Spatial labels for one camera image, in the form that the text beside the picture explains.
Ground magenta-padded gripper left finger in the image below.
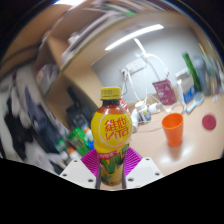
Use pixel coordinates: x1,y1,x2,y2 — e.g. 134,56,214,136
59,148,101,190

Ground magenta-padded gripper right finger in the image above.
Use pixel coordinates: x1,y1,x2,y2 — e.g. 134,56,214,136
121,146,164,190

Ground yellow drink bottle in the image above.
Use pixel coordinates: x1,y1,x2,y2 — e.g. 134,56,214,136
90,86,133,187

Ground orange plastic cup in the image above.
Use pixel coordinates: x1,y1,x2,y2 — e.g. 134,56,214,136
161,112,185,148

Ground black appliance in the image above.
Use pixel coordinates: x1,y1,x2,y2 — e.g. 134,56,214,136
65,87,93,129

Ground red and white canister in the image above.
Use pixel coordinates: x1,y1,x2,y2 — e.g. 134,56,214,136
119,97,130,114

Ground hanging dark clothes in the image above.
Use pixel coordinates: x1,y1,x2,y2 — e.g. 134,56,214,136
0,76,68,161

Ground red round coaster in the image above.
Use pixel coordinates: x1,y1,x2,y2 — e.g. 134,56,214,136
201,114,218,131

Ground magenta foil pouch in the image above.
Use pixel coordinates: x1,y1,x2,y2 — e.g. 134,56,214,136
152,78,178,106

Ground white hand brush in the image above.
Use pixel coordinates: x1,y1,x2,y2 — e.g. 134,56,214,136
185,91,205,115

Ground white and blue carton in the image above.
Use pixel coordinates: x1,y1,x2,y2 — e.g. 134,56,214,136
175,68,197,104

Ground tall green bottle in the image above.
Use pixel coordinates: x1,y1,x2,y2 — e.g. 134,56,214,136
181,52,203,93

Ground grey shaker bottle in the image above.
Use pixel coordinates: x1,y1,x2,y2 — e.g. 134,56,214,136
193,54,215,96

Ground white LED light bar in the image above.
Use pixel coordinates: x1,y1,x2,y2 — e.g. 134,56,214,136
53,0,84,6
104,23,165,52

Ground white wall power socket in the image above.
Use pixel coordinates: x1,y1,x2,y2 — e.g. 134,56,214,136
121,58,147,76

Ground white cable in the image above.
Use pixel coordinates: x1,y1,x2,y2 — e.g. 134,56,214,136
133,37,171,81

